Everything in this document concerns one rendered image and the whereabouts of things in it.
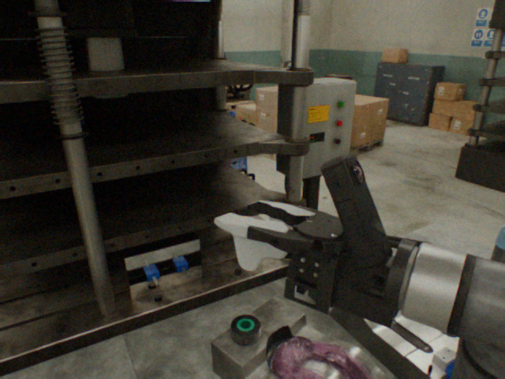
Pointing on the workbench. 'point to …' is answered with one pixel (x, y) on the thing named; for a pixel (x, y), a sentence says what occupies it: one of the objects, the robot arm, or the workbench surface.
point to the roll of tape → (245, 329)
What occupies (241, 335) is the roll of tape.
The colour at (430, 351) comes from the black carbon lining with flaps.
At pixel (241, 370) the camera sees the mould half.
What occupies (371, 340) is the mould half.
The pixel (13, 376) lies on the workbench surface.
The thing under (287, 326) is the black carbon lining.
